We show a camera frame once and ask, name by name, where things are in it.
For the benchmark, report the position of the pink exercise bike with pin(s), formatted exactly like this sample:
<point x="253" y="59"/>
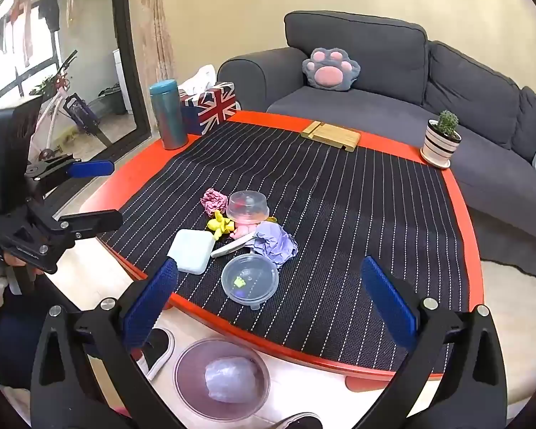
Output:
<point x="78" y="111"/>

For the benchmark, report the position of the purple paper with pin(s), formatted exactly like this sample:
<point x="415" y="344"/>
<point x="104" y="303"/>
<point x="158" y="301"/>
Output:
<point x="274" y="243"/>

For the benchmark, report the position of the grey pink paw cushion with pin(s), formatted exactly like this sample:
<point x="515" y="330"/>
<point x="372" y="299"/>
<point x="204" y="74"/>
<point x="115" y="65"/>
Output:
<point x="330" y="69"/>

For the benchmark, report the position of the grey floor rug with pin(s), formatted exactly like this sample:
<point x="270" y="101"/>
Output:
<point x="518" y="250"/>

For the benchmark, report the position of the pink plastic toy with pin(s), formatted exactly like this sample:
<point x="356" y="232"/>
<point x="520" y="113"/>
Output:
<point x="243" y="232"/>

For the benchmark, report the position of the black and white shoe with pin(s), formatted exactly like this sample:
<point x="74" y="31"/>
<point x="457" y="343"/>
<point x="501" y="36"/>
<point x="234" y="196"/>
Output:
<point x="158" y="348"/>
<point x="297" y="422"/>

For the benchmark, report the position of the cream plastic strip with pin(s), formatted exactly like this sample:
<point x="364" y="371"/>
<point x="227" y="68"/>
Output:
<point x="230" y="248"/>

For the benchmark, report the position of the dark grey sofa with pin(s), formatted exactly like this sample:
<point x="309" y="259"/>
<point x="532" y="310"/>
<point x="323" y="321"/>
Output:
<point x="384" y="98"/>

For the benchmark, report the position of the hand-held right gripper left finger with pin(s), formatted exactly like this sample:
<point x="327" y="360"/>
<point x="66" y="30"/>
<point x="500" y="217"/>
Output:
<point x="154" y="297"/>

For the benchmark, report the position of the pink paper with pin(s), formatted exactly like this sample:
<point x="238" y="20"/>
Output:
<point x="214" y="201"/>

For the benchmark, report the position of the beige curtain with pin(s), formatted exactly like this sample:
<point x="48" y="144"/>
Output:
<point x="158" y="31"/>

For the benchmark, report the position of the clear plastic dome container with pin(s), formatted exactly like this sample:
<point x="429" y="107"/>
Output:
<point x="249" y="205"/>

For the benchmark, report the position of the dark sliding door frame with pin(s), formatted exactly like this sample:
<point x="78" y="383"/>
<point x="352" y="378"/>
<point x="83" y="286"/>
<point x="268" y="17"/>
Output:
<point x="127" y="53"/>

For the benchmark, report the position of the wooden phone stand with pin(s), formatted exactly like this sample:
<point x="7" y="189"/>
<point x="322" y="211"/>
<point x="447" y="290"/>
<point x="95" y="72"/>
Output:
<point x="332" y="136"/>

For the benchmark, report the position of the black striped table mat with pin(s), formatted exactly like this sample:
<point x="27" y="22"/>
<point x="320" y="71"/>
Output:
<point x="339" y="214"/>

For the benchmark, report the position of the white tissue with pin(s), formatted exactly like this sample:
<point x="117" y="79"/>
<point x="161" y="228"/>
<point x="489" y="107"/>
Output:
<point x="201" y="80"/>

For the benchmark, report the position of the flag print tissue box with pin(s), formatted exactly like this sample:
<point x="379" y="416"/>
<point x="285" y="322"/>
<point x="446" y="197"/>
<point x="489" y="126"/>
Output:
<point x="212" y="107"/>

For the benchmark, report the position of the person's left hand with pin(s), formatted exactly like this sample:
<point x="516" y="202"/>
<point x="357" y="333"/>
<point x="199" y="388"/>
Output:
<point x="14" y="261"/>

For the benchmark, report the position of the white saucer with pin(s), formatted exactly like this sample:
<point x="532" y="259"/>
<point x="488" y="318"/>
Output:
<point x="433" y="163"/>

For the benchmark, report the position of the pale blue square box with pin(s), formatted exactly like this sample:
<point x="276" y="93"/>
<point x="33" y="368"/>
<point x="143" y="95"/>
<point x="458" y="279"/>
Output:
<point x="191" y="250"/>

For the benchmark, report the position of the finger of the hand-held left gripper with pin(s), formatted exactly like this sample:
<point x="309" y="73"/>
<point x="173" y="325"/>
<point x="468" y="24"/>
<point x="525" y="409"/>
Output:
<point x="94" y="221"/>
<point x="91" y="168"/>

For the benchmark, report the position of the person's dark trouser leg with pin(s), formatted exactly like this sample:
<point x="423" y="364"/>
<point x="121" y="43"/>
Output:
<point x="22" y="344"/>

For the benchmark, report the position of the black hanging garment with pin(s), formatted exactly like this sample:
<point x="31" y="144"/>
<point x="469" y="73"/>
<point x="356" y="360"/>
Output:
<point x="49" y="6"/>

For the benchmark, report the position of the teal insulated tumbler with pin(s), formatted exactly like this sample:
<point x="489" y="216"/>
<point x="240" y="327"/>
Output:
<point x="167" y="116"/>

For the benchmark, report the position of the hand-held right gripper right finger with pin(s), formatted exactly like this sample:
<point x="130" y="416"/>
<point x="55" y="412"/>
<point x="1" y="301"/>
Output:
<point x="388" y="304"/>

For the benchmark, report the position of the white balcony cabinet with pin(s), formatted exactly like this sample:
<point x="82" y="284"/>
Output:
<point x="123" y="80"/>

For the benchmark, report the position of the clear round plastic lid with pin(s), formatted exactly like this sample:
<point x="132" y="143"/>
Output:
<point x="250" y="277"/>

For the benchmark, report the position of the purple translucent waste bin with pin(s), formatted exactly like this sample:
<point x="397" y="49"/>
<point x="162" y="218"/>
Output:
<point x="223" y="380"/>

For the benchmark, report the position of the potted cactus striped pot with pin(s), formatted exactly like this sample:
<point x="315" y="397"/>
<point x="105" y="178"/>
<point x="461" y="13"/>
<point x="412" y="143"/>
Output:
<point x="441" y="140"/>

